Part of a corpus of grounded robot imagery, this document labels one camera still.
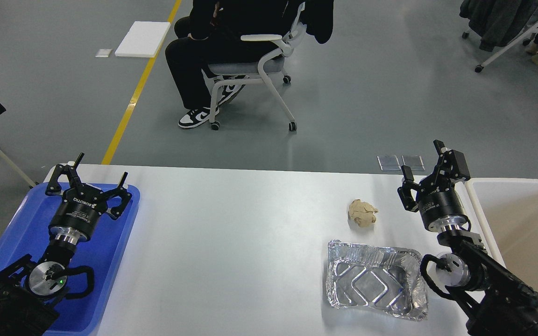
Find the left floor plate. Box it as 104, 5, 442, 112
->
376, 154, 401, 171

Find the chair with grey jacket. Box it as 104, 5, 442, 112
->
460, 0, 538, 73

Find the right floor plate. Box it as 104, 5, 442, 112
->
402, 154, 425, 171

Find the aluminium foil tray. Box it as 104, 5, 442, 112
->
325, 239, 428, 322

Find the floor plate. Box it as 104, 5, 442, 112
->
402, 154, 425, 171
376, 154, 401, 171

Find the crumpled brown paper ball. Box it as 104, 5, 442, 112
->
347, 199, 379, 228

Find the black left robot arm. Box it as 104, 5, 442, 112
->
0, 154, 139, 336

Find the beige plastic bin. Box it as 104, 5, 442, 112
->
466, 178, 538, 292

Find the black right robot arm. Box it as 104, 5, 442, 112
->
397, 140, 538, 336

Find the seated person in black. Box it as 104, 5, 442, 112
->
165, 0, 334, 128

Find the blue plastic tray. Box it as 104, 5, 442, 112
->
0, 184, 140, 336

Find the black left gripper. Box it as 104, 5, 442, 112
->
45, 153, 133, 242

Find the white office chair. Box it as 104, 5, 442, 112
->
208, 0, 307, 132

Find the white foam board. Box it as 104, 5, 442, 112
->
114, 21, 171, 58

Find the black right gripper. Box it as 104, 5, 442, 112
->
397, 140, 469, 232

